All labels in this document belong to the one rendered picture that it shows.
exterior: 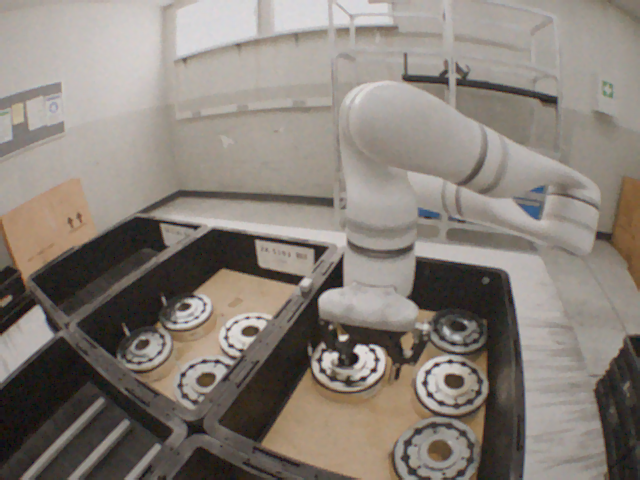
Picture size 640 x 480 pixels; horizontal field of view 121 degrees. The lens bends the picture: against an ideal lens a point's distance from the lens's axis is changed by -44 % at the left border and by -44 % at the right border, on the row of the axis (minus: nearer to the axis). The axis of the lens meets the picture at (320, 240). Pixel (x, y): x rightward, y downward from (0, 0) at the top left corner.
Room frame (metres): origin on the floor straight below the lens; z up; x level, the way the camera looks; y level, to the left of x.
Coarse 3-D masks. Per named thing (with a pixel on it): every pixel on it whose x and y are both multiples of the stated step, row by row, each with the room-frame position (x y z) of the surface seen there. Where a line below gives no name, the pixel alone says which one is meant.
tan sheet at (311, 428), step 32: (384, 352) 0.33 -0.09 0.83; (384, 384) 0.27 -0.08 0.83; (288, 416) 0.22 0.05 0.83; (320, 416) 0.22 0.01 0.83; (352, 416) 0.22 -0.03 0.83; (384, 416) 0.21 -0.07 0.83; (416, 416) 0.21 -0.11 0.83; (480, 416) 0.19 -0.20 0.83; (288, 448) 0.17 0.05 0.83; (320, 448) 0.17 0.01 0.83; (352, 448) 0.17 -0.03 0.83; (384, 448) 0.17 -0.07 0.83
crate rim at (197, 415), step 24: (192, 240) 0.55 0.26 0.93; (288, 240) 0.53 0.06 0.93; (312, 240) 0.52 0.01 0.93; (120, 288) 0.37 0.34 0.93; (288, 312) 0.32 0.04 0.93; (264, 336) 0.27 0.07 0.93; (240, 360) 0.24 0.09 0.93; (144, 384) 0.19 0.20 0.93; (216, 384) 0.20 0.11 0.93; (168, 408) 0.16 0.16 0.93
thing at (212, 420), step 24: (336, 264) 0.44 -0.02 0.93; (432, 264) 0.43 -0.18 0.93; (456, 264) 0.41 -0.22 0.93; (312, 288) 0.37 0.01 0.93; (504, 288) 0.33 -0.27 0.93; (264, 360) 0.24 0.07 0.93; (240, 384) 0.21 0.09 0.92; (216, 408) 0.17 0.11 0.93; (216, 432) 0.14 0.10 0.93; (264, 456) 0.12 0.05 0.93; (288, 456) 0.12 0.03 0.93
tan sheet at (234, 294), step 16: (224, 272) 0.59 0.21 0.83; (208, 288) 0.52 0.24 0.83; (224, 288) 0.52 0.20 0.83; (240, 288) 0.52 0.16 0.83; (256, 288) 0.52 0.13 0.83; (272, 288) 0.52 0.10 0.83; (288, 288) 0.52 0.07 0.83; (224, 304) 0.47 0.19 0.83; (240, 304) 0.47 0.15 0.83; (256, 304) 0.47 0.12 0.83; (272, 304) 0.47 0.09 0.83; (208, 336) 0.38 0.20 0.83; (192, 352) 0.34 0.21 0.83; (208, 352) 0.34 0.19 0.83; (176, 368) 0.30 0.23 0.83; (160, 384) 0.26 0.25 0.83
